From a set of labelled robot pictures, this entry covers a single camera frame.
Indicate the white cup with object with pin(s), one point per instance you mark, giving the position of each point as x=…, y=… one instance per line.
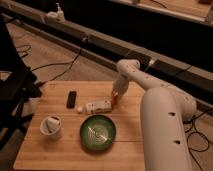
x=50, y=127

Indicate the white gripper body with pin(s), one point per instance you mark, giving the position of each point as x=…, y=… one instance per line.
x=121, y=85

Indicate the white object on rail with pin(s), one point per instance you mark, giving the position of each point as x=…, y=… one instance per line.
x=58, y=15

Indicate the black rectangular remote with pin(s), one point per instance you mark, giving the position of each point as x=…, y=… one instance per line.
x=71, y=99

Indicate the green ceramic bowl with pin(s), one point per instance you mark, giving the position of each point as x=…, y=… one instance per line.
x=97, y=133

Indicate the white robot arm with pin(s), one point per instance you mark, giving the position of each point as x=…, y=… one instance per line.
x=163, y=109

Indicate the long metal rail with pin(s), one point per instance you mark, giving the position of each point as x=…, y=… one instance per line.
x=173, y=48

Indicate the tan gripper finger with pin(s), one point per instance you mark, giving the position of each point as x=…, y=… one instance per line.
x=114, y=95

